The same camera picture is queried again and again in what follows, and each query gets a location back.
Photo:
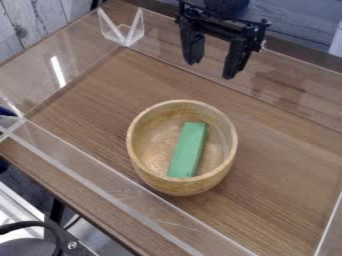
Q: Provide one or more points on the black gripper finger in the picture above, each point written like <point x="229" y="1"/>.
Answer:
<point x="237" y="57"/>
<point x="193" y="43"/>

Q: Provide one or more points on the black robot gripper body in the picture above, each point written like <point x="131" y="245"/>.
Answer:
<point x="218" y="18"/>

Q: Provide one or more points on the green rectangular block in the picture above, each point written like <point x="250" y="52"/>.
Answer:
<point x="187" y="153"/>

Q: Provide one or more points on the brown wooden bowl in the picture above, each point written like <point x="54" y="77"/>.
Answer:
<point x="153" y="136"/>

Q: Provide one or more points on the clear acrylic tray walls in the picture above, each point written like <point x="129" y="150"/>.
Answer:
<point x="78" y="88"/>

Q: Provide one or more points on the black table leg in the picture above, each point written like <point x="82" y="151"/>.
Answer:
<point x="56" y="211"/>

